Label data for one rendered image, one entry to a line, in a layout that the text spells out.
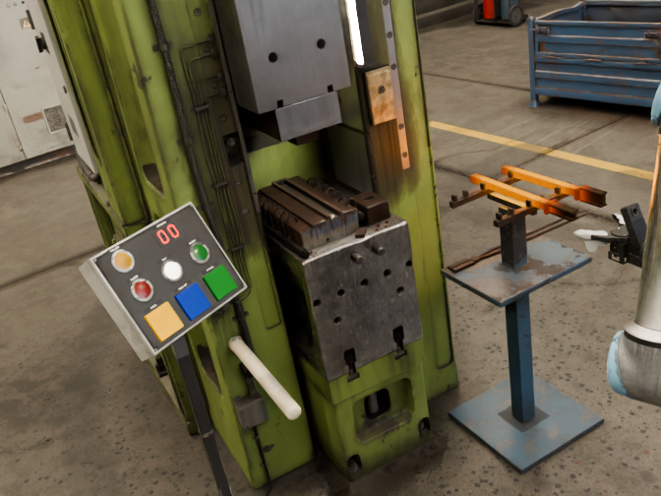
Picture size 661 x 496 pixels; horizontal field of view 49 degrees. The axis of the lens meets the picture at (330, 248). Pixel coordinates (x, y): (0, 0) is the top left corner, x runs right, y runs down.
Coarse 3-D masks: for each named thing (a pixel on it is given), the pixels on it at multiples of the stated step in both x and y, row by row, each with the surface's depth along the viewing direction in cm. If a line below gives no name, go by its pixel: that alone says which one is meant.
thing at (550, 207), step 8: (472, 176) 242; (480, 176) 241; (488, 184) 236; (496, 184) 233; (504, 184) 232; (504, 192) 230; (512, 192) 226; (520, 192) 225; (520, 200) 224; (536, 200) 218; (544, 200) 217; (552, 200) 215; (544, 208) 214; (552, 208) 214; (560, 208) 210; (568, 208) 209; (560, 216) 211; (568, 216) 209
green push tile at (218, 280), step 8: (216, 272) 191; (224, 272) 193; (208, 280) 189; (216, 280) 190; (224, 280) 192; (232, 280) 193; (216, 288) 190; (224, 288) 191; (232, 288) 193; (216, 296) 189
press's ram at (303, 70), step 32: (224, 0) 190; (256, 0) 187; (288, 0) 192; (320, 0) 196; (224, 32) 199; (256, 32) 190; (288, 32) 195; (320, 32) 199; (256, 64) 193; (288, 64) 198; (320, 64) 202; (256, 96) 196; (288, 96) 201
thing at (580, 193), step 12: (504, 168) 244; (516, 168) 242; (528, 180) 236; (540, 180) 231; (552, 180) 229; (564, 192) 224; (576, 192) 218; (588, 192) 217; (600, 192) 213; (600, 204) 214
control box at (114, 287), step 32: (160, 224) 186; (192, 224) 192; (96, 256) 173; (160, 256) 183; (192, 256) 189; (224, 256) 195; (96, 288) 176; (128, 288) 175; (160, 288) 180; (128, 320) 174; (192, 320) 183
